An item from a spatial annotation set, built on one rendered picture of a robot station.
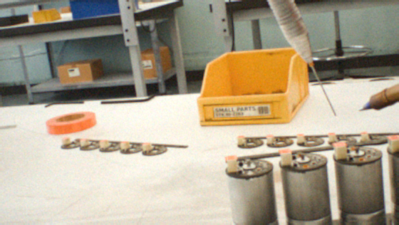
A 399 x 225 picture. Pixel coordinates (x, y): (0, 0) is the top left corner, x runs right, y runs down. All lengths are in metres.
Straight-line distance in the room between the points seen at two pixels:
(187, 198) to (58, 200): 0.11
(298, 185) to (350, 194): 0.03
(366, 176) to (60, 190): 0.29
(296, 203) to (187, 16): 4.67
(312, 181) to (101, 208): 0.21
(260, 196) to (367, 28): 4.45
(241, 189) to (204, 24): 4.64
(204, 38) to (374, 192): 4.66
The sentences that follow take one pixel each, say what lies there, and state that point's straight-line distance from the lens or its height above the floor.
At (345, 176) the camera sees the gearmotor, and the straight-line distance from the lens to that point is 0.32.
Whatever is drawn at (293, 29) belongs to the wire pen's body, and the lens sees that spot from 0.29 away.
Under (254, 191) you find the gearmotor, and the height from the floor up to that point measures 0.80.
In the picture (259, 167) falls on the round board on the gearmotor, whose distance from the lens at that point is 0.31.
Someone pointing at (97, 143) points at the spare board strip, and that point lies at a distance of 0.64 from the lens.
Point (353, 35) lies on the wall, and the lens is 4.76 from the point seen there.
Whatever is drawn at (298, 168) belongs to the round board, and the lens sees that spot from 0.31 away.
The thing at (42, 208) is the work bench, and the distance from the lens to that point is 0.49.
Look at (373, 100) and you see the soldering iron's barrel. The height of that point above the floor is 0.84.
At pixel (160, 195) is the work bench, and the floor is 0.75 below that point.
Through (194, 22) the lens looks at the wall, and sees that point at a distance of 4.96.
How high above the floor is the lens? 0.92
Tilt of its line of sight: 13 degrees down
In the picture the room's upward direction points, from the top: 8 degrees counter-clockwise
